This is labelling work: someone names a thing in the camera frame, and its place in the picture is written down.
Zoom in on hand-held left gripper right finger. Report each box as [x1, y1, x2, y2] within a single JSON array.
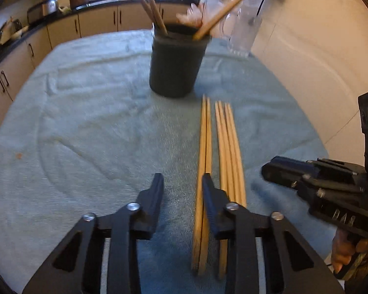
[[202, 173, 345, 294]]

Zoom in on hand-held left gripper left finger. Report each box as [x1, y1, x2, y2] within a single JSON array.
[[22, 173, 165, 294]]

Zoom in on teal towel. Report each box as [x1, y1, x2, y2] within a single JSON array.
[[0, 29, 330, 294]]

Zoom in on crumpled clear plastic bag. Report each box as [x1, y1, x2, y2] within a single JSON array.
[[176, 1, 204, 27]]

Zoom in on beige lower kitchen cabinets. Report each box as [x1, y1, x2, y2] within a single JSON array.
[[0, 1, 200, 141]]

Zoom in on clear glass mug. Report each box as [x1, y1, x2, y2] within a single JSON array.
[[225, 0, 264, 57]]

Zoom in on silver rice cooker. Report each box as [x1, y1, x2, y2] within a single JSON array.
[[27, 0, 59, 24]]

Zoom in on dark round utensil holder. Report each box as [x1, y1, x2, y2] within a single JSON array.
[[149, 23, 210, 98]]

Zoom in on person's right hand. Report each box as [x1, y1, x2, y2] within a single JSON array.
[[330, 229, 368, 274]]

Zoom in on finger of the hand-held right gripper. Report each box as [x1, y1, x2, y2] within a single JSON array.
[[271, 156, 368, 194], [261, 162, 323, 209]]

